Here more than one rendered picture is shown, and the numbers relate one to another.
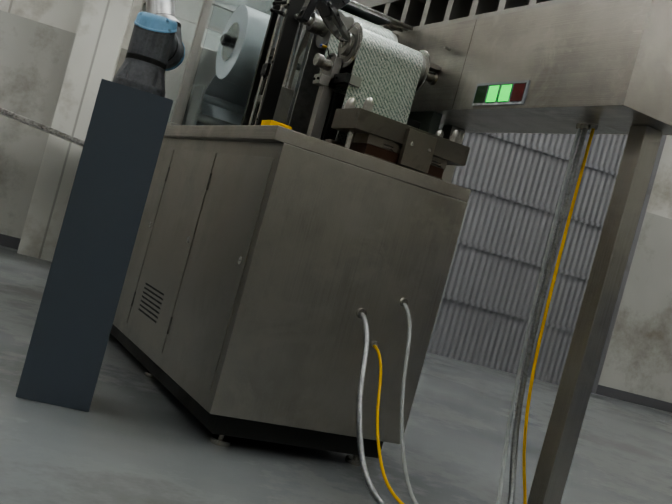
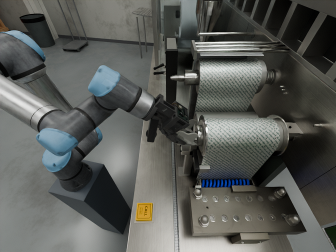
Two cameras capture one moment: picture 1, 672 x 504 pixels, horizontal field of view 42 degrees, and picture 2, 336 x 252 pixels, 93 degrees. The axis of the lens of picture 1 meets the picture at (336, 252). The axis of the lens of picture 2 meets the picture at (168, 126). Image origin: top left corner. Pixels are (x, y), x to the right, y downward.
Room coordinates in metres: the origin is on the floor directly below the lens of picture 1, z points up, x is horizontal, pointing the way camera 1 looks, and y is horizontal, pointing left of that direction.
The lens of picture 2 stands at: (2.41, 0.08, 1.69)
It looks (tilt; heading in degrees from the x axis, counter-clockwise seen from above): 47 degrees down; 27
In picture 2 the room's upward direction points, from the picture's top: straight up
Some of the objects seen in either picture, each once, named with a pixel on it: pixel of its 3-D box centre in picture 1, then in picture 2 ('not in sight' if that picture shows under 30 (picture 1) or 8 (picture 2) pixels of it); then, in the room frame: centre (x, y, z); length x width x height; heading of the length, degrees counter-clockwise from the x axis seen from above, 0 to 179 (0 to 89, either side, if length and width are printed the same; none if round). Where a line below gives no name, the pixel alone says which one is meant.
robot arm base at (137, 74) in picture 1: (142, 76); (73, 172); (2.52, 0.67, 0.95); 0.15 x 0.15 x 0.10
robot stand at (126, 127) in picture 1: (96, 245); (103, 204); (2.52, 0.67, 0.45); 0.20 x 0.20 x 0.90; 14
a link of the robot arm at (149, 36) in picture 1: (153, 37); (63, 159); (2.53, 0.67, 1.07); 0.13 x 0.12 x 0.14; 179
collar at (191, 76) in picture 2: (318, 25); (191, 77); (3.00, 0.26, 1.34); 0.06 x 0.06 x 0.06; 27
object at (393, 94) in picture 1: (379, 98); (229, 169); (2.79, 0.00, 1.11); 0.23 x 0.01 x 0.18; 117
